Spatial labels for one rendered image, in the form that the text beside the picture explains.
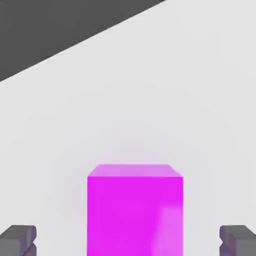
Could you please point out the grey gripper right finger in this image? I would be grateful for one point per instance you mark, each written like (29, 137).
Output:
(240, 240)

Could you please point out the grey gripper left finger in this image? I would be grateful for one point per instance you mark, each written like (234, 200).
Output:
(16, 240)

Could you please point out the small magenta cube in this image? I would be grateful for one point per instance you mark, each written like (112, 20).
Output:
(132, 212)

